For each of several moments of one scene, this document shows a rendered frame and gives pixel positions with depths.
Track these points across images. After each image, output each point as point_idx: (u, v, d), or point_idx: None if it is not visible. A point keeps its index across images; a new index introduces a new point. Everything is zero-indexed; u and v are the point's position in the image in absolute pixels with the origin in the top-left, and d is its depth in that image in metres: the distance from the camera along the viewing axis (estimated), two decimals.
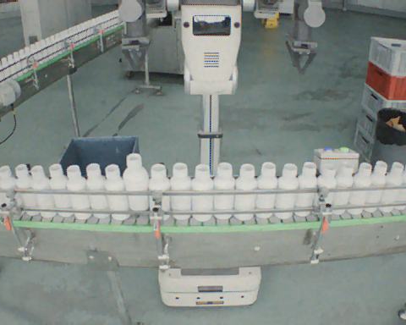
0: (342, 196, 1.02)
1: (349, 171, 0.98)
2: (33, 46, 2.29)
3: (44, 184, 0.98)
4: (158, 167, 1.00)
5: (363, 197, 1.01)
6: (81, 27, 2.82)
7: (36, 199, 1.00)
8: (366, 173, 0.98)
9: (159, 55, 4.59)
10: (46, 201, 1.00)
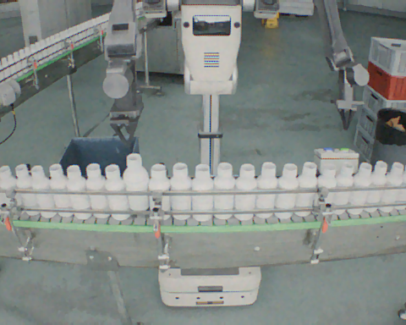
0: (342, 196, 1.02)
1: (349, 171, 0.98)
2: (33, 46, 2.29)
3: (44, 184, 0.98)
4: (158, 167, 1.00)
5: (363, 197, 1.01)
6: (81, 27, 2.82)
7: (36, 199, 1.00)
8: (366, 173, 0.98)
9: (159, 55, 4.59)
10: (46, 201, 1.00)
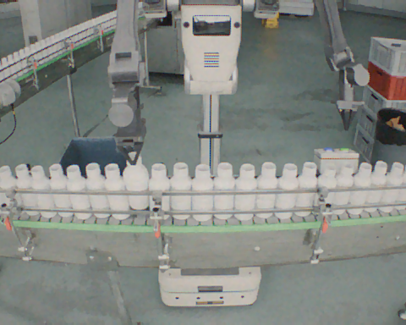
0: (342, 196, 1.02)
1: (349, 171, 0.98)
2: (33, 46, 2.29)
3: (44, 184, 0.98)
4: (158, 166, 0.99)
5: (363, 197, 1.01)
6: (81, 27, 2.82)
7: (36, 199, 1.00)
8: (366, 173, 0.98)
9: (159, 55, 4.59)
10: (46, 201, 1.00)
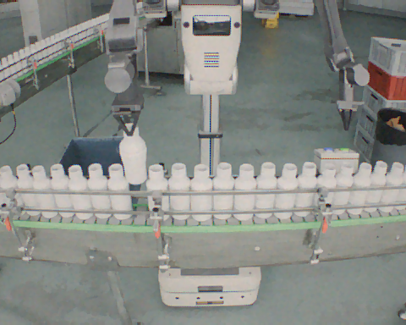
0: (342, 196, 1.02)
1: (349, 171, 0.98)
2: (33, 46, 2.29)
3: (45, 184, 0.98)
4: (156, 167, 1.00)
5: (363, 197, 1.01)
6: (81, 27, 2.82)
7: (37, 199, 1.00)
8: (366, 173, 0.98)
9: (159, 55, 4.59)
10: (46, 201, 1.00)
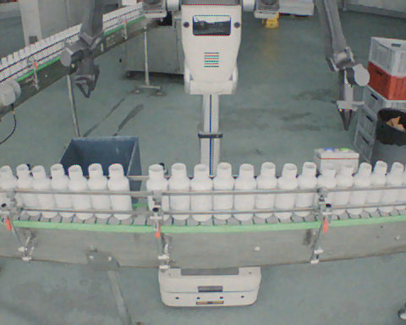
0: (342, 196, 1.02)
1: (349, 171, 0.98)
2: (33, 46, 2.29)
3: (45, 184, 0.98)
4: (156, 167, 1.00)
5: (363, 197, 1.01)
6: None
7: (37, 199, 1.00)
8: (366, 173, 0.98)
9: (159, 55, 4.59)
10: (46, 201, 1.00)
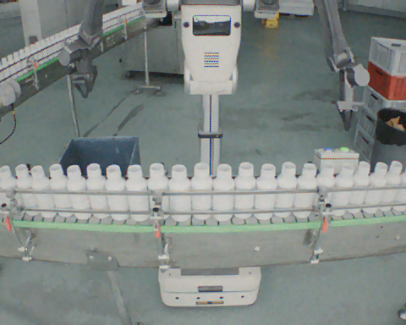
0: (324, 197, 1.01)
1: (330, 171, 0.98)
2: (33, 46, 2.29)
3: (43, 184, 0.98)
4: (134, 168, 0.99)
5: (345, 198, 1.01)
6: None
7: (36, 199, 1.00)
8: (348, 173, 0.98)
9: (159, 55, 4.59)
10: (46, 201, 1.00)
